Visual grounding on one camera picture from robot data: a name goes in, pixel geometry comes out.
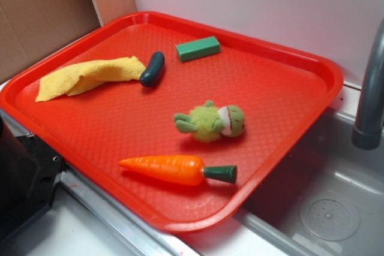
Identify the brown cardboard panel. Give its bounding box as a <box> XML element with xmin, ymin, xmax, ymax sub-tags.
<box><xmin>1</xmin><ymin>0</ymin><xmax>136</xmax><ymax>83</ymax></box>

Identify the green rectangular block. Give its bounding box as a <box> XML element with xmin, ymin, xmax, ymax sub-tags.
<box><xmin>175</xmin><ymin>37</ymin><xmax>221</xmax><ymax>62</ymax></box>

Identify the dark green toy cucumber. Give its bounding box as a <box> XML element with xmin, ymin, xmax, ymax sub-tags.
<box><xmin>139</xmin><ymin>51</ymin><xmax>165</xmax><ymax>87</ymax></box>

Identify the yellow cloth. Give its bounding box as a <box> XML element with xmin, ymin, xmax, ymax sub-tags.
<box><xmin>35</xmin><ymin>56</ymin><xmax>146</xmax><ymax>103</ymax></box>

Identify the grey toy sink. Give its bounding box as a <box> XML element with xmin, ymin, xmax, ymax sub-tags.
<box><xmin>179</xmin><ymin>109</ymin><xmax>384</xmax><ymax>256</ymax></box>

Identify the orange plastic toy carrot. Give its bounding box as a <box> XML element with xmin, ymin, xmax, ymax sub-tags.
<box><xmin>119</xmin><ymin>155</ymin><xmax>238</xmax><ymax>186</ymax></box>

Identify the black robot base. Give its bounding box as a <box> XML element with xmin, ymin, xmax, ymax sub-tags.
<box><xmin>1</xmin><ymin>119</ymin><xmax>64</xmax><ymax>243</ymax></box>

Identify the red plastic tray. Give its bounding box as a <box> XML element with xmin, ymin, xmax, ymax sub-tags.
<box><xmin>1</xmin><ymin>12</ymin><xmax>343</xmax><ymax>234</ymax></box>

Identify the green plush toy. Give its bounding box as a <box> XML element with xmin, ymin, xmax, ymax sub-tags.
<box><xmin>173</xmin><ymin>101</ymin><xmax>245</xmax><ymax>143</ymax></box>

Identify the grey faucet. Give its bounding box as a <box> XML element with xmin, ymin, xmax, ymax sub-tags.
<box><xmin>352</xmin><ymin>23</ymin><xmax>383</xmax><ymax>150</ymax></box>

